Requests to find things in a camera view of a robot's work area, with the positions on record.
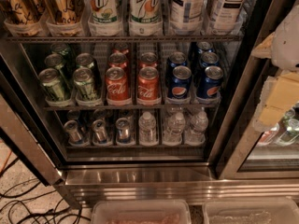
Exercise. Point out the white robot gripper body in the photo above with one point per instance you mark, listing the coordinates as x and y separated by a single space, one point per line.
287 48

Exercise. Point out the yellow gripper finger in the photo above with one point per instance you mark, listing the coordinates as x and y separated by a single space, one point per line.
279 94
263 50

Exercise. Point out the coke can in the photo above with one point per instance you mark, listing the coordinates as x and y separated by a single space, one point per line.
148 59
118 60
117 85
148 83
121 48

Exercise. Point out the middle right pepsi can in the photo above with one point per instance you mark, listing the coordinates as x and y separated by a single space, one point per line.
208 59

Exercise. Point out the pepsi can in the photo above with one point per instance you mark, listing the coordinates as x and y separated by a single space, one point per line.
210 82
203 46
208 59
175 59
180 82

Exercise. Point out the rear right pepsi can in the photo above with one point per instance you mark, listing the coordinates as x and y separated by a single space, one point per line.
203 46

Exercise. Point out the front right pepsi can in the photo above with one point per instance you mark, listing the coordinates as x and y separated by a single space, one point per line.
210 82

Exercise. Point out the right fridge glass door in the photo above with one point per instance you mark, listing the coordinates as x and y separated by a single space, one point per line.
236 153

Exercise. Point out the middle left pepsi can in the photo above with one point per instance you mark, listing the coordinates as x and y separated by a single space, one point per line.
175 59

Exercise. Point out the front left pepsi can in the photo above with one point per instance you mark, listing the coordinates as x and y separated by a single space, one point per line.
180 82

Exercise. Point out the right 7up can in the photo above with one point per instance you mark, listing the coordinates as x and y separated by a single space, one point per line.
144 11

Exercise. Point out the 7up can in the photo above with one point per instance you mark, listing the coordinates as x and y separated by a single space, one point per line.
144 11
104 11

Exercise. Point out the left 7up can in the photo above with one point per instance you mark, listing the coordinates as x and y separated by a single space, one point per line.
104 11

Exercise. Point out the middle right green can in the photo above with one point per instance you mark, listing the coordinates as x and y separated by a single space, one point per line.
88 61

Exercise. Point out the green can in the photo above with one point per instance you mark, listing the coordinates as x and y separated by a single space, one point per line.
88 61
62 49
53 85
85 84
58 62

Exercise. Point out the front right green can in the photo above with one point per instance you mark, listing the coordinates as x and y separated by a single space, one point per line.
85 84

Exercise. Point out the middle silver slim can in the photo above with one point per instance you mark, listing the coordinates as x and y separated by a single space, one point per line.
100 131

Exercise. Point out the rear green can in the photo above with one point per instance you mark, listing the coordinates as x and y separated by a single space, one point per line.
62 49

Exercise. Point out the left silver slim can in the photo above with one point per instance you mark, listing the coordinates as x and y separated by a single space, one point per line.
74 133

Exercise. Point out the right la croix can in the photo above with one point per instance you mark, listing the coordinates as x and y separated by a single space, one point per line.
65 12

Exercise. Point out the la croix can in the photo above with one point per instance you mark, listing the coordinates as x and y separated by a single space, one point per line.
22 11
65 12

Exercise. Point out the middle left green can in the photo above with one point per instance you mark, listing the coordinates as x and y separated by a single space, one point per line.
58 62

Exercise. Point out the front left green can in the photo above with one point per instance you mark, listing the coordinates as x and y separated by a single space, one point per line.
53 85

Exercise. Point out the open fridge door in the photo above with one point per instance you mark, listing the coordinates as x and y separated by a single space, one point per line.
13 130

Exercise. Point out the left la croix can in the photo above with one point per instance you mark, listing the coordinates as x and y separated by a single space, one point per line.
22 11

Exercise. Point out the right teas tea bottle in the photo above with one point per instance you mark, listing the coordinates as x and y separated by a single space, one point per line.
223 12

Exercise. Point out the teas tea bottle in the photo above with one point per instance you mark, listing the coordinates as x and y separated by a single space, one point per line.
186 11
223 12

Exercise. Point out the right water bottle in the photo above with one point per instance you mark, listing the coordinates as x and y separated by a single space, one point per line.
195 132

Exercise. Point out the left teas tea bottle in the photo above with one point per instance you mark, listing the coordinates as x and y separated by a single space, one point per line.
186 11

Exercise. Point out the left clear plastic bin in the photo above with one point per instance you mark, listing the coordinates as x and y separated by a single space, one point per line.
141 212

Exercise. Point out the middle wire shelf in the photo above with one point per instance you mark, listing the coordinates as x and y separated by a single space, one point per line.
162 106

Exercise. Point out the wire shelf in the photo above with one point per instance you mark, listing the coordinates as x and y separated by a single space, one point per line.
125 39
162 106

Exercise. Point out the top wire shelf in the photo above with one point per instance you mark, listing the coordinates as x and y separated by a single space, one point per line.
125 39

